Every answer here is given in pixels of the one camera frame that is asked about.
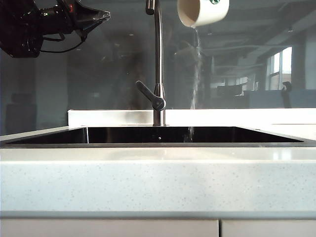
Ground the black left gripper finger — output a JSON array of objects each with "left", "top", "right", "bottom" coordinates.
[
  {"left": 79, "top": 0, "right": 111, "bottom": 22},
  {"left": 76, "top": 17, "right": 109, "bottom": 34}
]

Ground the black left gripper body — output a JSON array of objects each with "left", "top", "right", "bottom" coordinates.
[{"left": 58, "top": 0, "right": 83, "bottom": 34}]

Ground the grey faucet lever handle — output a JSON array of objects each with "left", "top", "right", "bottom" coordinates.
[{"left": 135, "top": 80, "right": 166, "bottom": 112}]

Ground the white Starbucks ceramic mug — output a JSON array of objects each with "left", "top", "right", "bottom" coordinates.
[{"left": 177, "top": 0, "right": 230, "bottom": 28}]

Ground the stainless steel faucet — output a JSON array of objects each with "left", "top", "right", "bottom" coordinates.
[{"left": 145, "top": 0, "right": 166, "bottom": 127}]

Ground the black undermount sink basin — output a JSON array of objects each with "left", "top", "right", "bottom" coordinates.
[{"left": 3, "top": 125, "right": 304, "bottom": 149}]

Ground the poured water stream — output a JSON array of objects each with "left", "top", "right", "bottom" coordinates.
[{"left": 184, "top": 26, "right": 204, "bottom": 143}]

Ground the wide white cabinet door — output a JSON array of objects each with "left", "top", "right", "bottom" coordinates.
[{"left": 0, "top": 219, "right": 219, "bottom": 237}]

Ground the narrow white cabinet door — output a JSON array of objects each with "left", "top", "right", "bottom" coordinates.
[{"left": 221, "top": 219, "right": 316, "bottom": 237}]

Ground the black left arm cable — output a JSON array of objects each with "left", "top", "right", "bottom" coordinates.
[{"left": 39, "top": 32, "right": 87, "bottom": 54}]

